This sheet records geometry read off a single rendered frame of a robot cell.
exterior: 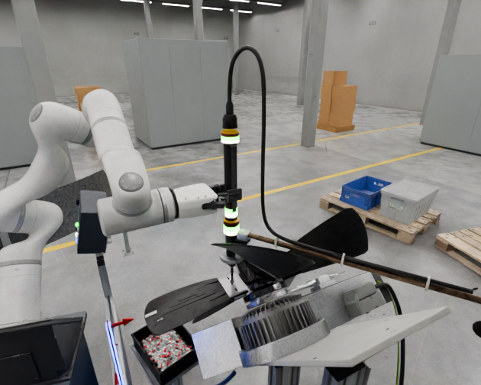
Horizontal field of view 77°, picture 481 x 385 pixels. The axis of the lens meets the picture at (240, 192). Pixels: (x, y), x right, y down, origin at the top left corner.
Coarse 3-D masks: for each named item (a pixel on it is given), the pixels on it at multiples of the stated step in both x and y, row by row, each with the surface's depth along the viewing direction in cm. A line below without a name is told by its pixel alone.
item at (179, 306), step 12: (180, 288) 93; (192, 288) 90; (204, 288) 89; (216, 288) 89; (156, 300) 90; (168, 300) 87; (180, 300) 85; (192, 300) 85; (204, 300) 84; (216, 300) 84; (144, 312) 85; (168, 312) 81; (180, 312) 81; (192, 312) 80; (204, 312) 80; (156, 324) 77; (168, 324) 77; (180, 324) 76
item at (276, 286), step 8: (240, 264) 92; (240, 272) 92; (248, 272) 90; (248, 280) 90; (256, 280) 90; (264, 280) 90; (248, 288) 93; (256, 288) 90; (264, 288) 86; (272, 288) 86; (280, 288) 87; (248, 296) 88; (256, 296) 86
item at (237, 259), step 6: (240, 234) 80; (246, 234) 80; (234, 240) 81; (240, 240) 81; (246, 240) 80; (222, 252) 87; (222, 258) 84; (228, 258) 84; (234, 258) 84; (240, 258) 83
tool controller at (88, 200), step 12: (84, 192) 137; (96, 192) 141; (84, 204) 126; (96, 204) 129; (84, 216) 120; (96, 216) 122; (84, 228) 121; (96, 228) 124; (84, 240) 123; (96, 240) 125; (108, 240) 132; (84, 252) 125; (96, 252) 127
